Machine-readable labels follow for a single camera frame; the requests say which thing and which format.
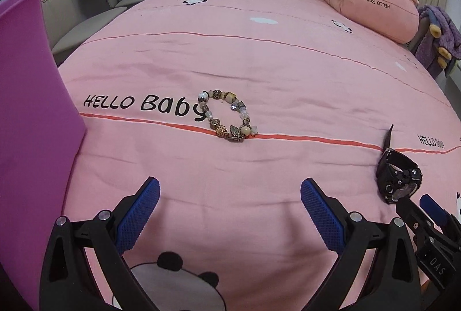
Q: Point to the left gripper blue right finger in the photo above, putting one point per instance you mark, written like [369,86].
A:
[327,215]

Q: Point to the purple plastic basin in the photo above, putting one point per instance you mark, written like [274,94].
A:
[41,133]

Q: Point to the purple plush clothing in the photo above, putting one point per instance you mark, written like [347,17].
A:
[437,43]

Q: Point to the right hand orange glove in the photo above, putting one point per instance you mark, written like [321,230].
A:
[429,293]

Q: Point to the black wrist watch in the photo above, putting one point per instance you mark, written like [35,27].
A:
[397,176]

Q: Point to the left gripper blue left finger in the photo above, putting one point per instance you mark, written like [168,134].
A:
[133,212]

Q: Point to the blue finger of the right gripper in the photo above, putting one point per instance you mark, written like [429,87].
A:
[407,213]
[439,215]

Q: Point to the pink panda bed sheet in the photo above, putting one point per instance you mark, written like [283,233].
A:
[231,105]

